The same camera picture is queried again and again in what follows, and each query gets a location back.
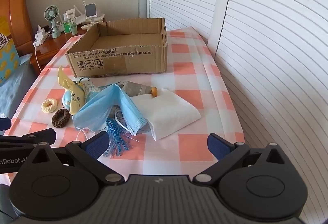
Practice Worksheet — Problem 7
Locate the yellow patterned box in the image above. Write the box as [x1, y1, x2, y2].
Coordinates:
[0, 32, 21, 86]

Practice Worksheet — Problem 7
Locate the white power strip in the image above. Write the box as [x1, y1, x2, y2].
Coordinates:
[34, 25, 51, 47]

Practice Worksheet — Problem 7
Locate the brown hair scrunchie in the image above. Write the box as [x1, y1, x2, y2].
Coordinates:
[51, 109, 71, 128]

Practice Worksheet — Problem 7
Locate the blue bed sheet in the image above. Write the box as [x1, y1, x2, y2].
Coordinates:
[0, 54, 39, 122]

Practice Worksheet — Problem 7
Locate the white phone stand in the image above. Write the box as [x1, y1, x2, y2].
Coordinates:
[82, 2, 105, 26]

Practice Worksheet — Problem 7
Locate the cream hair scrunchie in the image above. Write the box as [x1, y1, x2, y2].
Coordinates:
[41, 98, 58, 113]

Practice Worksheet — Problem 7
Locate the grey fabric sachet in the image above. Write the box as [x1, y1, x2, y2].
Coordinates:
[120, 81, 159, 98]

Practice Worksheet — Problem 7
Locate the yellow cleaning cloth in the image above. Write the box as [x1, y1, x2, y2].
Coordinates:
[58, 66, 85, 115]

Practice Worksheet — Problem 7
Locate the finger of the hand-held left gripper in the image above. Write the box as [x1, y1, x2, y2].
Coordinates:
[0, 129, 57, 149]
[0, 117, 12, 132]

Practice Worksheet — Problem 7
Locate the blue face mask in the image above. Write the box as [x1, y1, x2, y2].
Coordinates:
[72, 84, 147, 137]

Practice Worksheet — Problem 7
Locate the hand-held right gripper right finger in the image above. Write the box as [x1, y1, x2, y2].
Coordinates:
[193, 133, 289, 186]

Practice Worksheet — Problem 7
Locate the brown cardboard box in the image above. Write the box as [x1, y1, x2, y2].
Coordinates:
[65, 18, 168, 78]

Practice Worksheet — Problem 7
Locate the white cable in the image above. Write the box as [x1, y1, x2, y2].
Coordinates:
[33, 45, 43, 72]

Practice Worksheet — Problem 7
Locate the pink checkered tablecloth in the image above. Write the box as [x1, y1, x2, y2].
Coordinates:
[5, 26, 245, 181]

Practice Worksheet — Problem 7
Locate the floral sachet with blue tassel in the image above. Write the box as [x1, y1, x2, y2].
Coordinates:
[81, 78, 139, 158]

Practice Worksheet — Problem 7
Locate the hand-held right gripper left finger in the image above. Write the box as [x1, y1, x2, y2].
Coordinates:
[27, 131, 123, 186]

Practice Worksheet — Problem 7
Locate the wooden bed headboard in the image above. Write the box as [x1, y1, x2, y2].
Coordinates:
[0, 0, 33, 59]

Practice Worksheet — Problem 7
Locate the wooden nightstand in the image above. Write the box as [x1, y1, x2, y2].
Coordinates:
[30, 31, 86, 72]

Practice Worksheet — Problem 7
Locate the mint green desk fan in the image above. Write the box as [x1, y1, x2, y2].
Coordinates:
[44, 5, 61, 39]

